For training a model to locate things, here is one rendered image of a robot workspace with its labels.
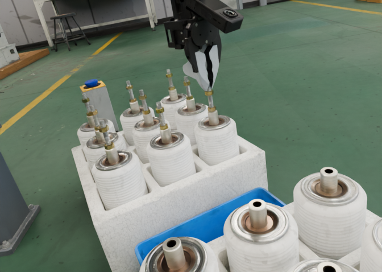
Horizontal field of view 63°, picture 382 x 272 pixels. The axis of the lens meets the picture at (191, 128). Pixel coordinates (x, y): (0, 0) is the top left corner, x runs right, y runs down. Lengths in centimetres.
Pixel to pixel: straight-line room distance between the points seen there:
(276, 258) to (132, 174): 33
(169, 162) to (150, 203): 9
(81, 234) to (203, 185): 40
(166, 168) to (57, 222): 45
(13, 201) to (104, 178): 43
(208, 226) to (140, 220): 14
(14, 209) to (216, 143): 60
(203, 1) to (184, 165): 32
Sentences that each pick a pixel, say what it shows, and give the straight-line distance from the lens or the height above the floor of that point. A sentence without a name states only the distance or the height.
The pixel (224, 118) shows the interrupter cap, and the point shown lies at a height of 25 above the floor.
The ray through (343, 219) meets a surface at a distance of 47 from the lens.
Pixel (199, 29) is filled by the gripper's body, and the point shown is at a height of 46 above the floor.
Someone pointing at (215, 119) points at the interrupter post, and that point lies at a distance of 70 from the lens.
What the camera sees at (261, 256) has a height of 24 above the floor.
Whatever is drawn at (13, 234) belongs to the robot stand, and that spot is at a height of 3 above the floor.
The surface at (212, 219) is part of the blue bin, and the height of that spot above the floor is 10.
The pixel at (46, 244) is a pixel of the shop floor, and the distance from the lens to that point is 95.
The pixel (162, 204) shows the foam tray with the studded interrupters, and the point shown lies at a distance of 65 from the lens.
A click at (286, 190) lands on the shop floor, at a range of 90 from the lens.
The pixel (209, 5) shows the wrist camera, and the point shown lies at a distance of 61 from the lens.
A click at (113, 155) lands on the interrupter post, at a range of 64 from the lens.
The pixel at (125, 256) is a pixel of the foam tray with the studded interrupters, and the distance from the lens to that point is 69.
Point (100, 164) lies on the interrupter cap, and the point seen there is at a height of 25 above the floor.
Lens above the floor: 55
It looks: 25 degrees down
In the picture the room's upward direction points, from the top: 11 degrees counter-clockwise
